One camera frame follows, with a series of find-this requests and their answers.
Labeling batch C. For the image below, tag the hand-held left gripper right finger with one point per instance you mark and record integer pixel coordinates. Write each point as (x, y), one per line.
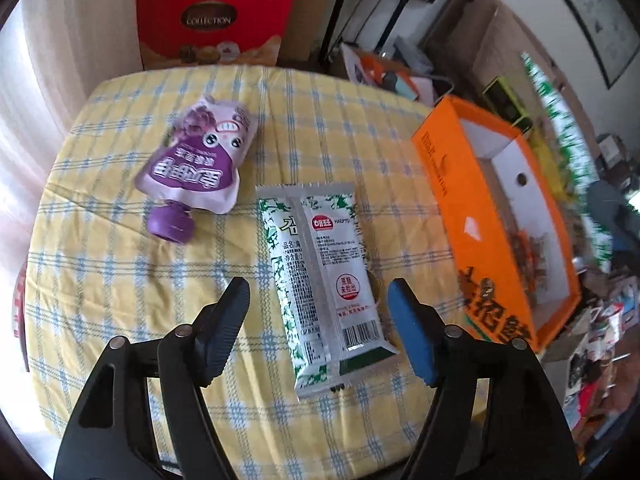
(412, 335)

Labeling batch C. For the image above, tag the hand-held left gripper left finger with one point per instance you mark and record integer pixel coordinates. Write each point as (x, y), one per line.
(225, 330)

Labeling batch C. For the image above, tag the orange snack packet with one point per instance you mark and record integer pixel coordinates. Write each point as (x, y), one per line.
(527, 250)

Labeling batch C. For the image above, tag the green white printed packet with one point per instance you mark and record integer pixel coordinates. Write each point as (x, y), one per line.
(560, 125)

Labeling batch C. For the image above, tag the green white seaweed packet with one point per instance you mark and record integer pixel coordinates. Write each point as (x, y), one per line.
(320, 260)

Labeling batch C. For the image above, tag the orange cardboard box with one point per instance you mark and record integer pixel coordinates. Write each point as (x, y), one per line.
(450, 185)

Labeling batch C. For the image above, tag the yellow plaid tablecloth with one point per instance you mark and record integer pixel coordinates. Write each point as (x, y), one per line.
(125, 285)

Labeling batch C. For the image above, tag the pile of assorted packages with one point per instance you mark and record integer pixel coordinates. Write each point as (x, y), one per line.
(605, 340)

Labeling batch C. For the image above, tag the purple spout pouch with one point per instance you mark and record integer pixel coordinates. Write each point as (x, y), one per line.
(200, 160)

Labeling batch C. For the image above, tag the brown sofa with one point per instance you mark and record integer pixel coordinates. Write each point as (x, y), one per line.
(500, 35)

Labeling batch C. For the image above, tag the open cardboard floor box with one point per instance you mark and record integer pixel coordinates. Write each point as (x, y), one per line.
(430, 85)

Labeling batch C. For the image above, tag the teal and orange tool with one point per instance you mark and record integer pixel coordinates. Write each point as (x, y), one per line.
(397, 85)

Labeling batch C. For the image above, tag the white printed paper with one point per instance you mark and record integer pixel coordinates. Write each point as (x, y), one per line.
(360, 65)

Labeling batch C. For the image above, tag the white curtain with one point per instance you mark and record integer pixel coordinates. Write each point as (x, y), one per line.
(50, 60)

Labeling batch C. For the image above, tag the red gift box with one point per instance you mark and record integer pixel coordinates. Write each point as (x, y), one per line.
(215, 5)

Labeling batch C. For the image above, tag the brown cardboard box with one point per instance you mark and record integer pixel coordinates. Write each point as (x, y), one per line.
(310, 15)

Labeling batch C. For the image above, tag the framed wall picture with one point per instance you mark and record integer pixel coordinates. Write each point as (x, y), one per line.
(600, 20)

